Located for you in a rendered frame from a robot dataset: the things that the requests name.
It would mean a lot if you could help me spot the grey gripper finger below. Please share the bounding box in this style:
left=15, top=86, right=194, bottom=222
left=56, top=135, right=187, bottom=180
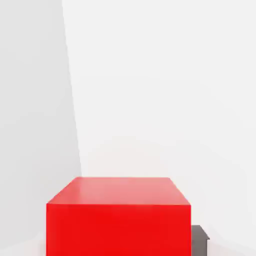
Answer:
left=190, top=224, right=237, bottom=256

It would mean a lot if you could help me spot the small red cube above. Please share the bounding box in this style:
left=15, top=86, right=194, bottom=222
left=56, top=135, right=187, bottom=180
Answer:
left=45, top=176, right=192, bottom=256

